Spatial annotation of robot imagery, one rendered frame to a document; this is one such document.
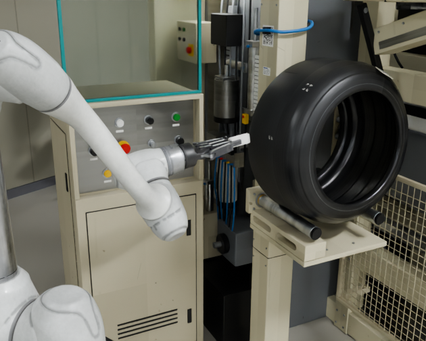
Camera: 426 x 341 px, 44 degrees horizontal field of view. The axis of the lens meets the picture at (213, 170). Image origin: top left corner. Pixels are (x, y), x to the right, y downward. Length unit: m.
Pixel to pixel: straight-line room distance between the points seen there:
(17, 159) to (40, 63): 3.70
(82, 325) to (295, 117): 0.87
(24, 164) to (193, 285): 2.68
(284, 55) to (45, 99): 1.10
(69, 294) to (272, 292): 1.23
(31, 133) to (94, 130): 3.53
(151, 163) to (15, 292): 0.50
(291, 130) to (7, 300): 0.93
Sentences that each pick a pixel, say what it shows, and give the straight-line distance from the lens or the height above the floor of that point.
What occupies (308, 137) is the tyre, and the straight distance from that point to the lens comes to 1.66.
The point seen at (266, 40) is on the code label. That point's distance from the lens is 2.05.
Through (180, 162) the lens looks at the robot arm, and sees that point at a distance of 1.56.
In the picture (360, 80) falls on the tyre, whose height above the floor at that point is 1.40.
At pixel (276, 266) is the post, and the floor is 0.57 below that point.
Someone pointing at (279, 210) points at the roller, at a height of 0.91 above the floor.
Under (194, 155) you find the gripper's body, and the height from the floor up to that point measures 1.20.
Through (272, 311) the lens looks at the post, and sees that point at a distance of 2.39.
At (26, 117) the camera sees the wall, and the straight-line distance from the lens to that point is 4.75.
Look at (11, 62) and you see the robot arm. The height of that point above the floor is 1.54.
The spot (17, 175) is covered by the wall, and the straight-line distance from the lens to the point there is 4.80.
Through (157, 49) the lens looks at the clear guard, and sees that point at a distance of 2.11.
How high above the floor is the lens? 1.66
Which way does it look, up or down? 19 degrees down
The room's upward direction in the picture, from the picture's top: straight up
